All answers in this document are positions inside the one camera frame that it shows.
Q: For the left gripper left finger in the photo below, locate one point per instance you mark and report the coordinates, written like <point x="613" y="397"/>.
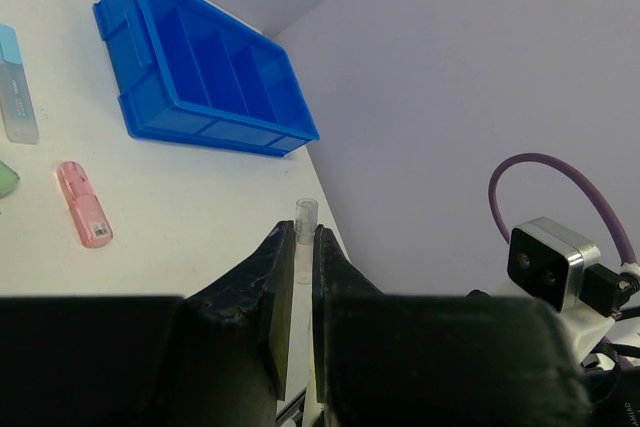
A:
<point x="216" y="358"/>

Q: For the clear pen cap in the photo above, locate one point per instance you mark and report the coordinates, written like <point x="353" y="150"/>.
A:
<point x="305" y="225"/>

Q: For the green correction tape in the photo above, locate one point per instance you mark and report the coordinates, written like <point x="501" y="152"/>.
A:
<point x="9" y="180"/>

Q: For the blue plastic compartment tray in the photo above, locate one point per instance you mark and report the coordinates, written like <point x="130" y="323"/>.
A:
<point x="189" y="73"/>

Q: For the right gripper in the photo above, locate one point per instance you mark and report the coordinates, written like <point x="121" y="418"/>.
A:
<point x="611" y="377"/>

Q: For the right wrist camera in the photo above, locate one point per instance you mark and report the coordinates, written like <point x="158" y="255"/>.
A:
<point x="552" y="263"/>

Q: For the pink correction tape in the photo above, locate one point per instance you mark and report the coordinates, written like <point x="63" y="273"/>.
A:
<point x="85" y="209"/>

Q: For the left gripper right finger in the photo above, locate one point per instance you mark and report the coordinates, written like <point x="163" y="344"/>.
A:
<point x="474" y="360"/>

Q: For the light blue eraser stick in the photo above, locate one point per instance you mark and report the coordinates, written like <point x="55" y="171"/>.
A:
<point x="16" y="104"/>

